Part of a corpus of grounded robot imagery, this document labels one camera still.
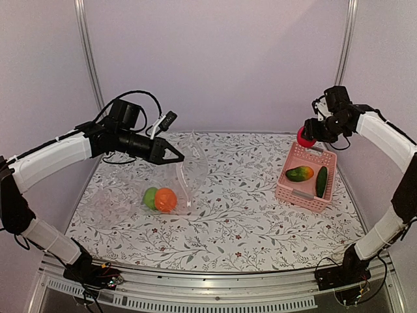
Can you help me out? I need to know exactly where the green yellow toy mango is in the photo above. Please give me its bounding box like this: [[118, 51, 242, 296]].
[[285, 166, 315, 183]]

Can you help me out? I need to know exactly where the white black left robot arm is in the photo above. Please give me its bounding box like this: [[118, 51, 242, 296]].
[[1, 90, 184, 288]]

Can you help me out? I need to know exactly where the clear zip top bag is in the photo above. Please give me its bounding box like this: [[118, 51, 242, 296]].
[[144, 132, 209, 215]]

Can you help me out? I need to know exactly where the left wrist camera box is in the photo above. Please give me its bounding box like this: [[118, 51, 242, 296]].
[[159, 111, 177, 132]]

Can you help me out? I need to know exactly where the red toy apple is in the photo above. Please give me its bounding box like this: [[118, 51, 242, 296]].
[[297, 127, 317, 148]]

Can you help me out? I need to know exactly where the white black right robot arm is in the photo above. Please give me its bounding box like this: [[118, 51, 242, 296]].
[[298, 85, 416, 290]]

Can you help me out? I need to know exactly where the floral patterned table mat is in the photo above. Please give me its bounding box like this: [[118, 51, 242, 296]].
[[66, 133, 364, 271]]

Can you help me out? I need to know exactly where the pink perforated plastic basket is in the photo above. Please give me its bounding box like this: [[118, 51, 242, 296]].
[[275, 142, 337, 213]]

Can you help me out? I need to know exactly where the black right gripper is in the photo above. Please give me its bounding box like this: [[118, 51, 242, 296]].
[[301, 115, 349, 143]]

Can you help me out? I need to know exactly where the dark green toy cucumber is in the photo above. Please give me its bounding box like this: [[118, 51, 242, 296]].
[[315, 166, 328, 198]]

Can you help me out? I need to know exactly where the orange toy fruit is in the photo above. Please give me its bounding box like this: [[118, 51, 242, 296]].
[[154, 188, 177, 213]]

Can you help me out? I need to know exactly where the green toy apple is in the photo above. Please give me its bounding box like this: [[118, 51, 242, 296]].
[[142, 186, 158, 210]]

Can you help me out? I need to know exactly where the aluminium front frame rail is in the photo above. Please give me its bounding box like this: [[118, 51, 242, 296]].
[[27, 254, 407, 312]]

